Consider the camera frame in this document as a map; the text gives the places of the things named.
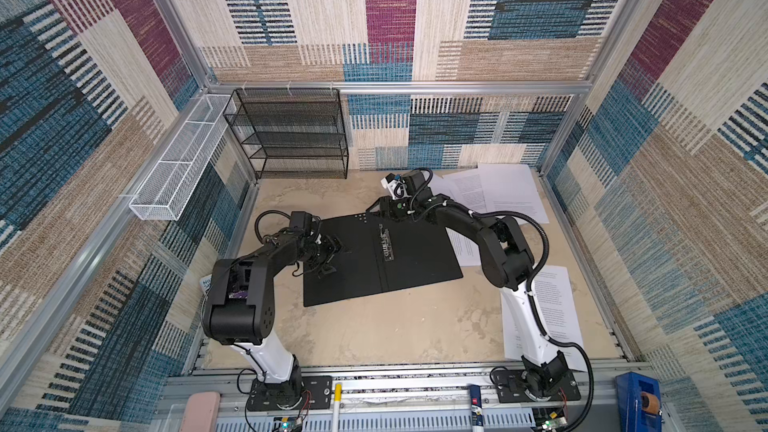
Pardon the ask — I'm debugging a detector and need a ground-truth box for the green circuit board left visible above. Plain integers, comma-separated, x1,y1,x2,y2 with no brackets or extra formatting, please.
272,417,304,432

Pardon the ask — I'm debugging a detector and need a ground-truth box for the orange folder black inside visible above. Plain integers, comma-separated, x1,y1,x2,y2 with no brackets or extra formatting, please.
303,213,463,307

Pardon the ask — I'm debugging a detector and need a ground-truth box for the black wire mesh shelf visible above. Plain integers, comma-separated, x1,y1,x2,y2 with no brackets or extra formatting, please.
224,88,349,179

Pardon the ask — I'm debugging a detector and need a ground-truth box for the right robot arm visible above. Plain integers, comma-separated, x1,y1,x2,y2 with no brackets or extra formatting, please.
368,194,595,431

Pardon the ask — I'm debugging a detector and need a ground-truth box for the white yellow marker pen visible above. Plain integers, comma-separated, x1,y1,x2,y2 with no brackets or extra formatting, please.
331,383,342,432

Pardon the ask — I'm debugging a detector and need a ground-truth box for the colourful children's book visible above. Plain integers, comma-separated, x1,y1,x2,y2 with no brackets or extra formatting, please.
199,275,212,295

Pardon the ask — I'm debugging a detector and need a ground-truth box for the pink object at edge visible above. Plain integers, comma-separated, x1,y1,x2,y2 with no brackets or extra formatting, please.
179,392,221,432

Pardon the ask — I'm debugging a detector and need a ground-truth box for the green circuit board right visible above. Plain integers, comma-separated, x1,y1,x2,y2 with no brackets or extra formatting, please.
533,414,568,432

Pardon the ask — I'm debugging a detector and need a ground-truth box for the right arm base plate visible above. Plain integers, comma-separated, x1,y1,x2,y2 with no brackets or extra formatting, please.
489,367,582,403

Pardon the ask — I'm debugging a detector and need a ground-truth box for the white wire mesh basket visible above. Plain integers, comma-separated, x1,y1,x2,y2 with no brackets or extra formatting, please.
129,94,229,221

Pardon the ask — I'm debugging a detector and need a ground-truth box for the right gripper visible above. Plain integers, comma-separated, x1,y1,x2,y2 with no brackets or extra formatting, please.
366,195,417,221

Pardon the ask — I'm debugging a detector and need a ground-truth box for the blue glue stick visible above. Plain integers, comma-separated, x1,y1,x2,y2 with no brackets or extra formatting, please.
468,384,484,432

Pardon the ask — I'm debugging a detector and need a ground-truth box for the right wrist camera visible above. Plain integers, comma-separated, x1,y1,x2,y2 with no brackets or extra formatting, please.
381,170,427,200

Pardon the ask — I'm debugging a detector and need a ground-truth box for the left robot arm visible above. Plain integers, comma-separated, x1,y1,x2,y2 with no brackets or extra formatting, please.
202,210,343,409

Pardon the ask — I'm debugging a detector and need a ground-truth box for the blue box with tape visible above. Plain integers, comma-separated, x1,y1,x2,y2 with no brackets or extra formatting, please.
615,372,662,432

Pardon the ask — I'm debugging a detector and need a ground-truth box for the printed paper sheet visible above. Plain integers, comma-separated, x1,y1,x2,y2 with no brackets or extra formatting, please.
447,229,481,267
500,265,584,361
478,164,549,224
430,169,488,213

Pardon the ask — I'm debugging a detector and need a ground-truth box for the green circuit board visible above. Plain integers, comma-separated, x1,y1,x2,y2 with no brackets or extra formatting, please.
533,414,568,432
272,417,304,432

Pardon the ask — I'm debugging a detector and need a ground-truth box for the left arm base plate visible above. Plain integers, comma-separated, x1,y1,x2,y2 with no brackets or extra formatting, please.
245,376,334,412

